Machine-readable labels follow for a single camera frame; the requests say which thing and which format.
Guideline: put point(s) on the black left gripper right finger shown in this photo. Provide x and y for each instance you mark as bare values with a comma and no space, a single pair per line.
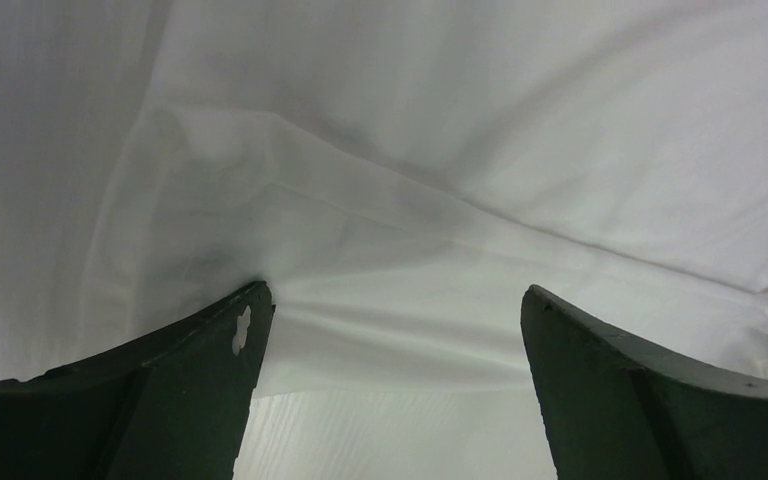
617,406

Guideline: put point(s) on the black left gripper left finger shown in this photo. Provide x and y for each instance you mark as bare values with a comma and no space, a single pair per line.
172,404

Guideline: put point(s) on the white printed t shirt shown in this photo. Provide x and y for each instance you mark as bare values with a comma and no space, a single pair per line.
400,172

